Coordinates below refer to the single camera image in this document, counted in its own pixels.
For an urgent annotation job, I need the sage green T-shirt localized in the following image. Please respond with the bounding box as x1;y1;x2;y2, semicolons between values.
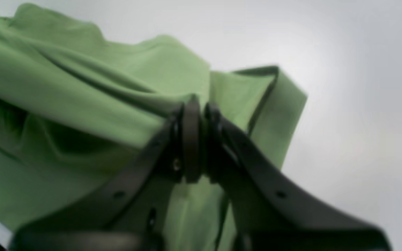
0;3;307;231

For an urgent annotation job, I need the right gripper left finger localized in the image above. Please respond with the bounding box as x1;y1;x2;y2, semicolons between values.
9;98;201;251

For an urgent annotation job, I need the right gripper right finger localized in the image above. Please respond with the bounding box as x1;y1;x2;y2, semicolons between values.
205;104;391;251

